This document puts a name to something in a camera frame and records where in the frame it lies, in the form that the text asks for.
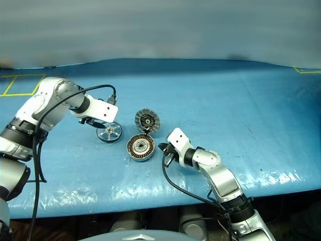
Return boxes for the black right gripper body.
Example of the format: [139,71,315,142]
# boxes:
[164,143,180,165]

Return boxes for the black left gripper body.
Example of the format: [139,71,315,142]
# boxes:
[79,116,98,126]

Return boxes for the black-rimmed silver spoked rotor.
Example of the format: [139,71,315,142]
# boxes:
[96,120,123,144]

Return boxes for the round silver motor lid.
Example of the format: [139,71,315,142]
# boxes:
[134,108,161,134]

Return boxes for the copper wound motor stator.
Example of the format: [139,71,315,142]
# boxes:
[125,133,156,163]

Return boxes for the grey rounded shape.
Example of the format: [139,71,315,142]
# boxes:
[179,207,209,239]
[110,212,141,233]

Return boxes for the silver robot torso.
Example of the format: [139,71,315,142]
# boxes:
[77,233,191,241]

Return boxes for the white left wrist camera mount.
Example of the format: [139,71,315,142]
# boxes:
[86,96,119,124]

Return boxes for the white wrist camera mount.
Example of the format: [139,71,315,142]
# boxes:
[86,96,119,124]
[167,127,194,156]

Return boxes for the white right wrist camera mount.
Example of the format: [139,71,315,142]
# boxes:
[167,127,194,156]

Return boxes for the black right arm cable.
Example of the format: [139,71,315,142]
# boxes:
[162,153,236,241]

